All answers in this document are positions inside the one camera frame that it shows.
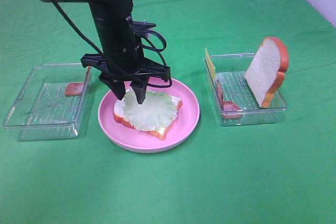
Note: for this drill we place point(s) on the clear plastic tray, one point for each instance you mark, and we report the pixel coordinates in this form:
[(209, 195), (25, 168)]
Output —
[(41, 110), (230, 70)]

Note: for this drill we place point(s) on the clear right plastic tray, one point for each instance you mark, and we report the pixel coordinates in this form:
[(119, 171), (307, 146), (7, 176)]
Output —
[(230, 70)]

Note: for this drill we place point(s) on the pink plate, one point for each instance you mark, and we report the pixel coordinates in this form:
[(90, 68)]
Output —
[(141, 142)]

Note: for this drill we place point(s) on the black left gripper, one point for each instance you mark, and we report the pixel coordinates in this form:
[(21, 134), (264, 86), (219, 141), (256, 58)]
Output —
[(131, 51)]

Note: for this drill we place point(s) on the yellow cheese slice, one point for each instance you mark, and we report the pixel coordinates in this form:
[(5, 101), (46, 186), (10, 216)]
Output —
[(210, 65)]

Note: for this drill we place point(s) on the clear left plastic tray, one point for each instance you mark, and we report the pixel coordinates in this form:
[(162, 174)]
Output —
[(41, 110)]

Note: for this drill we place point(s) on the green lettuce leaf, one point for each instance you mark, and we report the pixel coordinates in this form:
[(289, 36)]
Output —
[(157, 111)]

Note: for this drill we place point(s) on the bread slice with crust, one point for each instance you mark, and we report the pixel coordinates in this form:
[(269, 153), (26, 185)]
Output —
[(267, 70)]

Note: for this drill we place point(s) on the bacon strip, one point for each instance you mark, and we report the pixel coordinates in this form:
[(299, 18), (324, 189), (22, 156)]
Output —
[(77, 88), (230, 109)]

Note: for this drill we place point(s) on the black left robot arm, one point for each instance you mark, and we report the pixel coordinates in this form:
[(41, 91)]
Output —
[(120, 7)]

